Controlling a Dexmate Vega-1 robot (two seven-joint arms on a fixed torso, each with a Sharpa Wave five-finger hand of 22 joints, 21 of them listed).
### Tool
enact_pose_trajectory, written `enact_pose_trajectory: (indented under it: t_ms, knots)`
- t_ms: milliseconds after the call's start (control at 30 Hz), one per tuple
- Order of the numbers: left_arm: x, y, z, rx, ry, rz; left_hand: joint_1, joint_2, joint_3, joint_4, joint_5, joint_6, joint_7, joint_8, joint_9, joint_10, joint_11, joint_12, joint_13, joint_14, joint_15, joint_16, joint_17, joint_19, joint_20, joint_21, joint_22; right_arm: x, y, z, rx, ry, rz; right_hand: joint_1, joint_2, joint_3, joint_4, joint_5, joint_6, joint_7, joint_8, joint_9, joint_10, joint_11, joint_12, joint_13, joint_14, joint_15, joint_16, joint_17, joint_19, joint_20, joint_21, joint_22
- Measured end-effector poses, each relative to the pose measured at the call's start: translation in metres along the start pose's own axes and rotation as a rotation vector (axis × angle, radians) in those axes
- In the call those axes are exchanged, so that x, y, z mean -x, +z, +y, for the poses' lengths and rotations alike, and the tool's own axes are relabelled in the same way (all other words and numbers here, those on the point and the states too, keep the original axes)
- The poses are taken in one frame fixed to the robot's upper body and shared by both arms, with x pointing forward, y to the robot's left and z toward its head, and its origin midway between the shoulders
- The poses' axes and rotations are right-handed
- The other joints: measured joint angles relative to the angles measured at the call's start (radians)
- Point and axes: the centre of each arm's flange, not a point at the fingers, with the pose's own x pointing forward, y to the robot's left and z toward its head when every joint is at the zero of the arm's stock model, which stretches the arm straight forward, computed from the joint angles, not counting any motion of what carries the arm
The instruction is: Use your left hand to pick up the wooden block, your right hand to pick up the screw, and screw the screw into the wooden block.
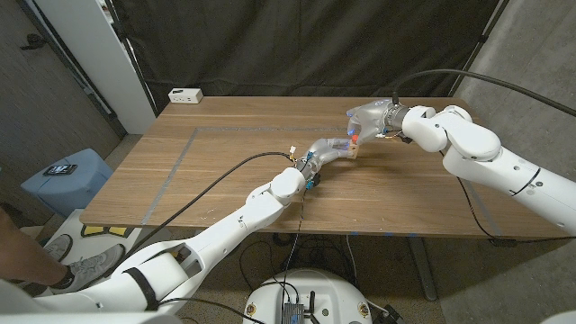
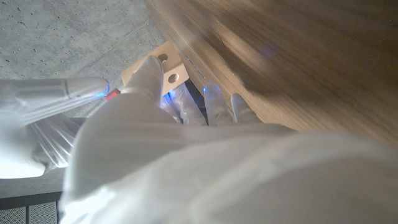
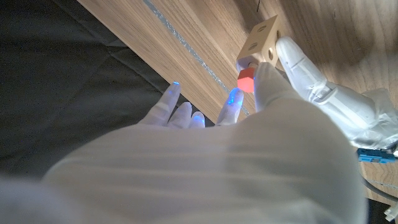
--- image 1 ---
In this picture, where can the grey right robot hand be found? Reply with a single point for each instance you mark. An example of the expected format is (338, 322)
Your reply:
(373, 118)

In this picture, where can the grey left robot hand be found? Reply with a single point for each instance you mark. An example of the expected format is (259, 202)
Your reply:
(324, 151)

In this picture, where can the wooden block with holes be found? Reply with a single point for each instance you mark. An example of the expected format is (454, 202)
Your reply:
(353, 150)

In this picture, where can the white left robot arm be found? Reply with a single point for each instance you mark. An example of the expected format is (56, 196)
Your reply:
(211, 238)

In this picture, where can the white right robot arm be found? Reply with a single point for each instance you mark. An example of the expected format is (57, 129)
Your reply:
(495, 166)

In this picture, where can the black backdrop curtain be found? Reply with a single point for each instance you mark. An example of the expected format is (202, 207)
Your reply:
(306, 45)

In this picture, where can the black backdrop stand pole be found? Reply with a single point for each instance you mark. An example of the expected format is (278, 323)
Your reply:
(130, 54)
(477, 42)

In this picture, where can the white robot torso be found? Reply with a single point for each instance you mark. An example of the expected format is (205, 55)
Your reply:
(333, 292)

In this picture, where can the white power strip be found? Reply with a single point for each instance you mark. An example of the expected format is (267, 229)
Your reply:
(186, 96)

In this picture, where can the grey table leg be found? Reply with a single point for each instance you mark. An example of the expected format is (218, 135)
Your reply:
(423, 270)

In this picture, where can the small grey electronics module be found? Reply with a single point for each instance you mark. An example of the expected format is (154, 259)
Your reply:
(293, 314)

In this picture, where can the white floor mat yellow print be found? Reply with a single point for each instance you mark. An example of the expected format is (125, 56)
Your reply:
(135, 234)

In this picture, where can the blue plastic bin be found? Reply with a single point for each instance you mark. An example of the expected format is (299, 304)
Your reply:
(85, 184)

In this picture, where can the grey sneaker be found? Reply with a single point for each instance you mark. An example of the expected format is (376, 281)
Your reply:
(94, 265)
(58, 247)

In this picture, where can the person's bare leg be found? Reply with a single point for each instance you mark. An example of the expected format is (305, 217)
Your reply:
(27, 265)

